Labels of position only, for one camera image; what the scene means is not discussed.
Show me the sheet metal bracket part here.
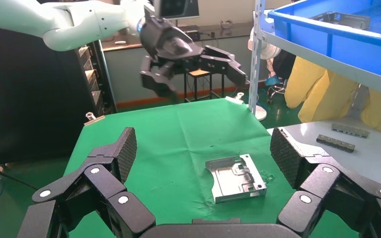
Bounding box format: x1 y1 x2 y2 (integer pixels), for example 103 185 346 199
205 153 268 204
310 11 372 31

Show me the black floor cable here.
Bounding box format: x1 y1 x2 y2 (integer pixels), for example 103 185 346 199
0 160 39 192

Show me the green table cloth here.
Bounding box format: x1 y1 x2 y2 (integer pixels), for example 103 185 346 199
62 98 359 238

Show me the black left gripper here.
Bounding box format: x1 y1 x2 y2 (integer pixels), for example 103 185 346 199
139 15 249 103

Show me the white metal shelf rack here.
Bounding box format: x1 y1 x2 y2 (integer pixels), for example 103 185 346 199
248 0 381 194

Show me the black office chair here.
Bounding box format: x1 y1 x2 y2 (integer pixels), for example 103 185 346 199
264 49 297 105

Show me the blue plastic bin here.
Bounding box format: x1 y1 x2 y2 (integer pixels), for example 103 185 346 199
267 0 381 83

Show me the wooden top black stool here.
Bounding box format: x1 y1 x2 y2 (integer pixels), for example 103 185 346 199
184 68 226 103

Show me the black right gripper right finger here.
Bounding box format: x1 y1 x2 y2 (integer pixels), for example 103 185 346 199
270 127 381 238

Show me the grey ribbed connector strip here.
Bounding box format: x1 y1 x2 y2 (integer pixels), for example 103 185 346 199
331 122 371 139
316 134 356 154

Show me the computer monitor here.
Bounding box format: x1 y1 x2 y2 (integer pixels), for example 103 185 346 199
153 0 200 28

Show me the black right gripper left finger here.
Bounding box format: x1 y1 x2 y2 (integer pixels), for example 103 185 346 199
16 126 157 238

